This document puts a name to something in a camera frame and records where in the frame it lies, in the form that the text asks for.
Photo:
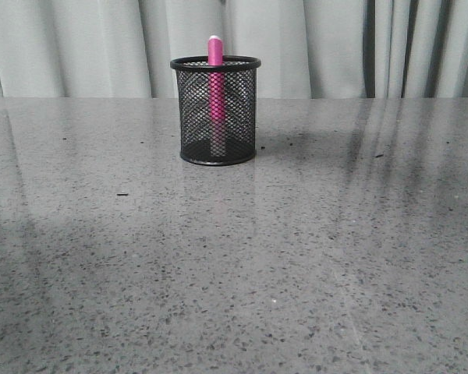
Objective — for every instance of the black mesh pen holder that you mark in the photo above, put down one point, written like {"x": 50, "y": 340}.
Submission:
{"x": 240, "y": 89}

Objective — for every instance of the grey curtain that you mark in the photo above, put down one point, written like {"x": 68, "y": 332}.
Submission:
{"x": 308, "y": 49}

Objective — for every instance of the pink marker pen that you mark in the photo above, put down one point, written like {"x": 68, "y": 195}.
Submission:
{"x": 216, "y": 97}

